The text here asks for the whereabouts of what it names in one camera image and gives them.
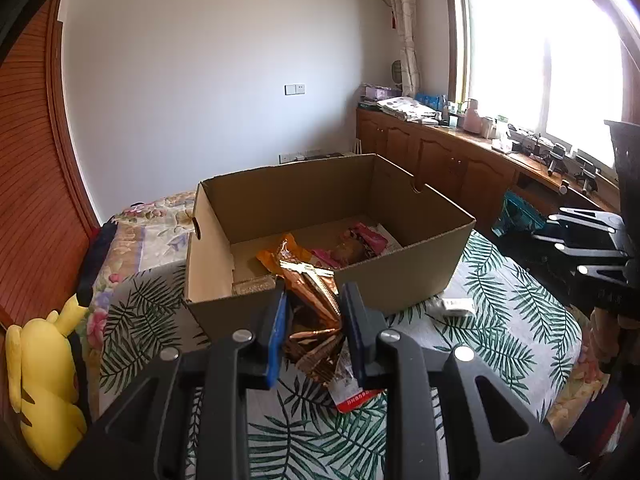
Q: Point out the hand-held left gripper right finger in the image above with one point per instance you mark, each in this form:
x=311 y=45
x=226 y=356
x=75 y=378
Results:
x=356 y=332

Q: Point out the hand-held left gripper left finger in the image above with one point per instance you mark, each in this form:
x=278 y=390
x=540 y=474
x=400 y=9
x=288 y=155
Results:
x=272 y=340

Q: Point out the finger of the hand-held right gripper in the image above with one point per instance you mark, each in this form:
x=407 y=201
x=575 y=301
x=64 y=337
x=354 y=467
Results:
x=570 y=220
x=565 y=249

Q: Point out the copper foil snack packet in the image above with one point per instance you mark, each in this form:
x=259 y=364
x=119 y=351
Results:
x=312 y=310

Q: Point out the cardboard box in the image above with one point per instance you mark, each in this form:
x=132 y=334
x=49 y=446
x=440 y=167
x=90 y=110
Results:
x=410 y=270

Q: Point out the person's right hand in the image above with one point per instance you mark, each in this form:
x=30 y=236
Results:
x=602 y=337

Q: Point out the teal bag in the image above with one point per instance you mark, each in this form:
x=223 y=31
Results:
x=520 y=215

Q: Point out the brown snack bar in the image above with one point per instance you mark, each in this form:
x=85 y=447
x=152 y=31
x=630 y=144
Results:
x=252 y=287

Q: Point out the white red snack packet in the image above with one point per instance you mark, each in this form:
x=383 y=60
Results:
x=350 y=390

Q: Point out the clear brown snack packet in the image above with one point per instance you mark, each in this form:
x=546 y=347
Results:
x=346 y=252

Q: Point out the pink snack packet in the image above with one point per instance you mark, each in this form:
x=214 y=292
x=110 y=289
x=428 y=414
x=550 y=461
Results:
x=369 y=239

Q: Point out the small white packet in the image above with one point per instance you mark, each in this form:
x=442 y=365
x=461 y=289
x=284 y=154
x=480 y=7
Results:
x=454 y=305

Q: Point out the leaf print blanket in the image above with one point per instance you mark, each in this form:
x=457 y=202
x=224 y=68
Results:
x=500 y=335

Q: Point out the wooden cabinet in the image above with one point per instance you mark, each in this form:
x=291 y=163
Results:
x=450 y=160

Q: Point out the pink jug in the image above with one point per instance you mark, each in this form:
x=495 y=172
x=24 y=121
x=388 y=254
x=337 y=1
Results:
x=472 y=116

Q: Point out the window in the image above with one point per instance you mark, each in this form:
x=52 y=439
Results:
x=540 y=55

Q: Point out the floral quilt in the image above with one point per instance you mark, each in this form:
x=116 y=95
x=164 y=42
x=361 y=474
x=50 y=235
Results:
x=150 y=225

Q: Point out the blue packets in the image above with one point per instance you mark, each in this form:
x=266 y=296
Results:
x=430 y=100

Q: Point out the dark cloth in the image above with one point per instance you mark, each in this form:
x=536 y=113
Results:
x=97 y=260

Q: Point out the folded printed cloth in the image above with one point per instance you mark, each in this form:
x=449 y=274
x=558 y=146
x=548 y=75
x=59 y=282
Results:
x=407 y=108

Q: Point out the small oval fan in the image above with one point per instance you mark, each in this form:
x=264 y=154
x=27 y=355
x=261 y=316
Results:
x=396 y=72

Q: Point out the pink box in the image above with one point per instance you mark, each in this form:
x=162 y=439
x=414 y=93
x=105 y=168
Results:
x=381 y=92

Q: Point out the yellow plush toy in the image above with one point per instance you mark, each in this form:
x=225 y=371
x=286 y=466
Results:
x=47 y=380

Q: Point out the patterned curtain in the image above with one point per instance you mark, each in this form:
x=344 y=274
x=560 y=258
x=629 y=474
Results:
x=406 y=25

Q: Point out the wooden wardrobe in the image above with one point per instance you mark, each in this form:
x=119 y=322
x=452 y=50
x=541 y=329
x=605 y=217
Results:
x=35 y=170

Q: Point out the wall power strip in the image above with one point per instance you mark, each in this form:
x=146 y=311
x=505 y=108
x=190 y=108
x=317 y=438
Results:
x=305 y=156

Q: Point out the white wall switch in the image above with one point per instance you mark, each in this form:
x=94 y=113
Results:
x=295 y=89

